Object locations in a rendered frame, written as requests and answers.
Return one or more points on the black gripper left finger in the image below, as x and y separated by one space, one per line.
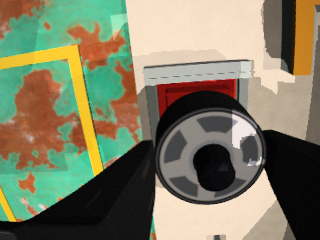
116 204

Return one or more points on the black wheel with grey rim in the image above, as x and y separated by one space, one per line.
201 118

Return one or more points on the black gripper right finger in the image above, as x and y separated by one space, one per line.
293 170

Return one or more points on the yellow rectangular outline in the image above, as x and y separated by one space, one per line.
72 54

